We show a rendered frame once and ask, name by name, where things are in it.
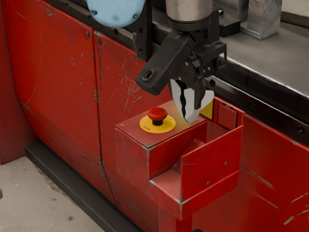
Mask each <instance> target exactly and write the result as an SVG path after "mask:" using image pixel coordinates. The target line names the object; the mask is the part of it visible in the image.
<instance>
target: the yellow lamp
mask: <svg viewBox="0 0 309 232"><path fill-rule="evenodd" d="M212 107H213V100H212V101H211V102H210V103H209V104H208V105H207V106H205V107H204V108H203V109H202V110H201V111H200V113H201V114H202V115H204V116H206V117H208V118H210V119H211V120H212Z"/></svg>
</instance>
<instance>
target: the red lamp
mask: <svg viewBox="0 0 309 232"><path fill-rule="evenodd" d="M218 124H220V125H222V126H224V127H225V128H227V129H229V130H233V129H235V124H236V112H234V111H233V110H231V109H229V108H227V107H225V106H223V105H221V104H219V110H218Z"/></svg>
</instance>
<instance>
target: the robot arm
mask: <svg viewBox="0 0 309 232"><path fill-rule="evenodd" d="M84 1H86V2H87V5H88V8H89V11H90V13H91V14H92V16H93V17H94V18H95V19H96V20H97V21H98V22H99V23H101V24H102V25H105V26H107V27H112V28H120V27H125V26H127V25H129V24H131V23H133V22H134V21H135V20H136V19H137V18H138V17H139V15H140V14H141V12H142V9H143V5H144V3H145V0H84ZM166 13H167V15H168V24H169V26H170V27H171V28H173V30H172V31H171V32H170V33H169V35H168V36H167V37H166V38H165V40H164V41H163V42H162V44H161V45H160V46H159V48H158V49H157V50H156V52H155V53H154V54H153V56H152V57H151V58H150V60H149V61H148V62H147V63H146V65H145V66H144V67H143V69H142V70H141V71H140V73H139V74H138V75H137V77H136V78H135V82H136V83H137V84H138V85H139V86H140V87H141V88H142V89H143V90H144V91H146V92H148V93H150V94H152V95H155V96H157V95H159V94H160V93H161V91H162V90H163V89H164V87H165V86H166V85H168V88H169V91H170V94H171V96H172V97H173V100H174V103H175V105H176V107H177V109H178V111H179V112H180V114H181V116H182V118H183V119H184V120H185V121H186V122H187V123H189V124H192V123H193V122H194V121H195V120H196V119H197V117H198V115H199V112H200V111H201V110H202V109H203V108H204V107H205V106H207V105H208V104H209V103H210V102H211V101H212V100H213V98H214V92H213V91H212V90H206V84H205V81H204V78H206V77H207V78H208V77H210V76H212V75H213V74H215V72H217V74H220V73H222V72H224V71H225V70H227V44H226V43H224V42H222V41H220V39H219V9H217V8H212V0H166ZM216 45H220V46H218V47H216ZM222 53H224V65H222V66H220V67H219V65H220V64H221V60H220V59H219V55H220V54H222Z"/></svg>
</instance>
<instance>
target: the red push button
mask: <svg viewBox="0 0 309 232"><path fill-rule="evenodd" d="M167 115H168V113H167V111H166V110H165V109H163V108H159V107H156V108H152V109H150V110H149V111H148V117H149V118H150V119H151V120H152V124H153V125H155V126H161V125H162V124H163V120H164V119H165V118H166V117H167Z"/></svg>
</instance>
